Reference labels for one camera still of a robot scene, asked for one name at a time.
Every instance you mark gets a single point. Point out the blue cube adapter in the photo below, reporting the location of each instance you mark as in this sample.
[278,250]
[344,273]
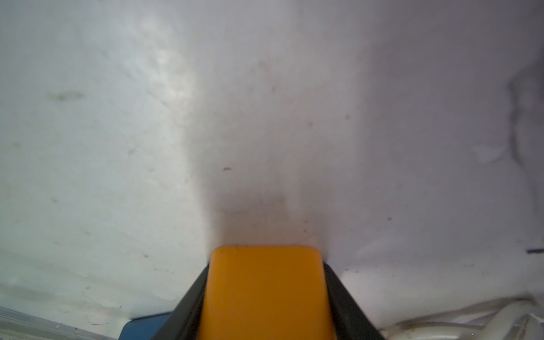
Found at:
[143,328]

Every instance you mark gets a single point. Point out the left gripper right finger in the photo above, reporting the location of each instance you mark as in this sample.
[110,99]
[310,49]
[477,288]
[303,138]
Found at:
[350,322]

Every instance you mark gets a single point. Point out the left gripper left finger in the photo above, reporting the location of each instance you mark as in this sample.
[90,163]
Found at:
[183,322]

